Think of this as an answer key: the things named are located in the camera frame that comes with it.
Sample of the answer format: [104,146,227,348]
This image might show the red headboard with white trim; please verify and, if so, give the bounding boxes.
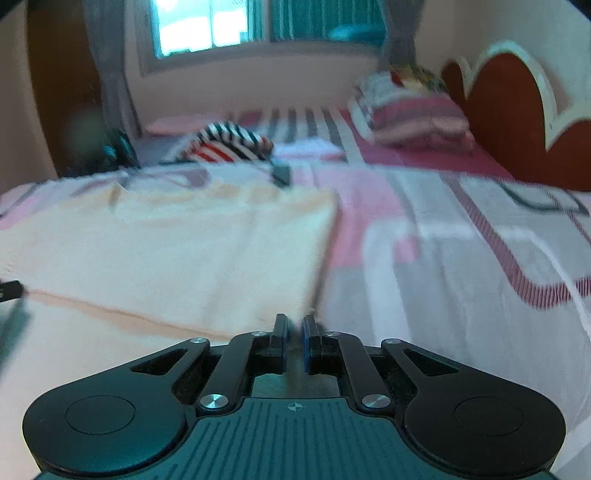
[441,41,591,192]

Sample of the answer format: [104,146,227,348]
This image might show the pink striped bedsheet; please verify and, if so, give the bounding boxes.
[139,106,513,182]

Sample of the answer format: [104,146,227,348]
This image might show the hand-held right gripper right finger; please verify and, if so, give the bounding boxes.
[301,315,462,414]

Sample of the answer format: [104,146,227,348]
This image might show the colourful printed cloth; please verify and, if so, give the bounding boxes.
[390,64,448,93]

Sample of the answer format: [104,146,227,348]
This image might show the red white black striped garment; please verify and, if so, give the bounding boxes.
[161,121,276,164]

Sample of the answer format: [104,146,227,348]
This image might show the teal window blind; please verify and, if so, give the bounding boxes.
[269,0,386,43]

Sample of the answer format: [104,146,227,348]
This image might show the cream cloth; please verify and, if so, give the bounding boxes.
[0,178,340,476]

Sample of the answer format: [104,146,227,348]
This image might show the brown wooden door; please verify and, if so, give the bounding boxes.
[28,0,105,178]

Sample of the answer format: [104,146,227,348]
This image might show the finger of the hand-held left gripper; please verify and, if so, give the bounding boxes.
[0,280,24,304]

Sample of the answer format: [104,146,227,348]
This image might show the pink grey striped pillow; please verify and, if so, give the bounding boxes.
[348,71,476,151]

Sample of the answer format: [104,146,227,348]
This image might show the grey curtain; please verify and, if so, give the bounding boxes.
[83,0,141,139]
[376,0,423,77]

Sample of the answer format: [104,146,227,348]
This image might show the pink grey patterned blanket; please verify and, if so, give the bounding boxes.
[0,161,591,480]

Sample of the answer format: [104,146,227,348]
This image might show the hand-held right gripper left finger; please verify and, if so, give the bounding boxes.
[130,314,291,415]

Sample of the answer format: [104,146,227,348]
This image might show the window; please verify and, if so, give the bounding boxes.
[139,0,389,77]

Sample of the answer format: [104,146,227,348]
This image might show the black bag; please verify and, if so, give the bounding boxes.
[99,129,141,169]

